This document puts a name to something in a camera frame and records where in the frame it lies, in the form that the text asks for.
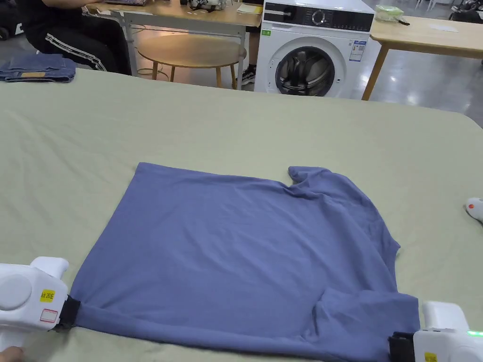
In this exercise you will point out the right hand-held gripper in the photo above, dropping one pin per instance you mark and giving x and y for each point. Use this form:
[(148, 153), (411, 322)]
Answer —
[(441, 339)]

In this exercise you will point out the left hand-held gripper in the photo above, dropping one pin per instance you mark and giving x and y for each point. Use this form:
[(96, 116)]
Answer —
[(22, 298)]

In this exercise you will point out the blue t-shirt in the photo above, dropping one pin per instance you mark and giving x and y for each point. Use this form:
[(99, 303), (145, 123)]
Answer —
[(241, 260)]

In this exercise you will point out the person's left hand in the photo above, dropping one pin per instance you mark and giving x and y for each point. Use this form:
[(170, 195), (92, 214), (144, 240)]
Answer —
[(10, 355)]

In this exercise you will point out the white hand controller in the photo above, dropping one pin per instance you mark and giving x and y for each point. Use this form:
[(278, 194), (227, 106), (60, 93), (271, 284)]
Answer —
[(476, 209)]

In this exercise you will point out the folded blue jeans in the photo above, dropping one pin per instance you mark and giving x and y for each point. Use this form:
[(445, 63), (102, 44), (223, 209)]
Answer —
[(36, 68)]

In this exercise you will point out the bed with pale green sheet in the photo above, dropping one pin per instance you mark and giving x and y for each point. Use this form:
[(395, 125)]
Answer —
[(226, 128)]

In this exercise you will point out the white washing machine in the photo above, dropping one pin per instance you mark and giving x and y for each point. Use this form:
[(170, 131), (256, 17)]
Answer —
[(315, 49)]

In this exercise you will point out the long wooden desk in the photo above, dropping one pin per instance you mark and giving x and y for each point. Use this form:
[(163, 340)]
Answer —
[(181, 15)]

